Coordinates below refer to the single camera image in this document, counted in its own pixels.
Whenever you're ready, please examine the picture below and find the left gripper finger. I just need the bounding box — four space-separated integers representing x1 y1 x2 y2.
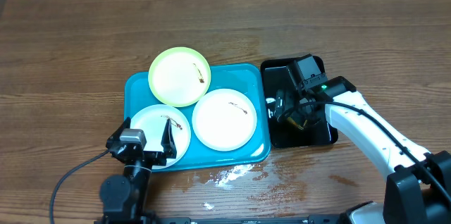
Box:
107 117 131 144
161 118 177 159

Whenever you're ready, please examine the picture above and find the green yellow sponge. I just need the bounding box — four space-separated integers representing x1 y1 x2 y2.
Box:
286 117 308 130

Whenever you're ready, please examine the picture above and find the white plate with pink rim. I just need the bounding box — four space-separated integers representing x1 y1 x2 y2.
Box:
192 89 257 151

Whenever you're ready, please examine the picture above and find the yellow-green plate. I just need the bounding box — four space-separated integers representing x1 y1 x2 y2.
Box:
148 46 211 107

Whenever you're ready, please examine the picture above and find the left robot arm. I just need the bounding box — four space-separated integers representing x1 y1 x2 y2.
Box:
99 118 177 224

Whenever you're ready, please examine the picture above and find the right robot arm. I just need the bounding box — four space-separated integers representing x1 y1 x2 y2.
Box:
273 77 450 224

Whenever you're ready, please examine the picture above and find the black rectangular tray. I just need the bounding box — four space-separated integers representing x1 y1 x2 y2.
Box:
261 56 338 149

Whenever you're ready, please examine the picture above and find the teal plastic tray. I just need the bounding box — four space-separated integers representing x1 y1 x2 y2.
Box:
124 63 271 173

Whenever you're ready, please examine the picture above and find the white plate front left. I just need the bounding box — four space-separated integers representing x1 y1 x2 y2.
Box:
130 104 191 170

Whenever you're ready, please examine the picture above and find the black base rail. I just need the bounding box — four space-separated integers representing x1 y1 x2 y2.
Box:
116 214 342 224

